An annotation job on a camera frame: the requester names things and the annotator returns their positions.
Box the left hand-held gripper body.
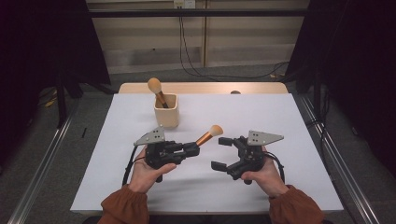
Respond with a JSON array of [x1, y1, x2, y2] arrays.
[[134, 125, 185, 171]]

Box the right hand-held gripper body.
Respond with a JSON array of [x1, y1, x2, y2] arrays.
[[227, 130, 285, 182]]

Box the small makeup brush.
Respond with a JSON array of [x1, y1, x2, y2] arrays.
[[195, 124, 224, 147]]

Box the cream square cup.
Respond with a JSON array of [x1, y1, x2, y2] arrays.
[[153, 92, 180, 129]]

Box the large makeup brush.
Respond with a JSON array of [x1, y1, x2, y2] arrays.
[[147, 77, 170, 109]]

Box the person's left hand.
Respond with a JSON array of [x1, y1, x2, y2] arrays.
[[128, 147, 177, 194]]

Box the person's right hand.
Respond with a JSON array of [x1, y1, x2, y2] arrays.
[[241, 146, 290, 199]]

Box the white table mat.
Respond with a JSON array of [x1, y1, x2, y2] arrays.
[[70, 92, 345, 214]]

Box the wooden table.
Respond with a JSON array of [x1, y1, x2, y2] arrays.
[[118, 81, 290, 95]]

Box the long desk with dark edge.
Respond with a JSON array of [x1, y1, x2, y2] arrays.
[[88, 8, 309, 18]]

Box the black curtain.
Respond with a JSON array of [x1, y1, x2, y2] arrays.
[[284, 0, 396, 178], [0, 0, 111, 162]]

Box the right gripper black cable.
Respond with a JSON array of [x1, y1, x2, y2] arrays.
[[264, 151, 286, 185]]

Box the black wall cable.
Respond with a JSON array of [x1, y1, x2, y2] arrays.
[[178, 7, 290, 80], [179, 7, 281, 78]]

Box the metal floor rail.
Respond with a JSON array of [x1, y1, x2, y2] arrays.
[[7, 102, 78, 224], [298, 92, 381, 224]]

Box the black stand post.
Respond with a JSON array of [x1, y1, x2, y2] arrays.
[[55, 69, 68, 129]]

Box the white wall socket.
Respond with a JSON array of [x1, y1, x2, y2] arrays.
[[173, 0, 196, 9]]

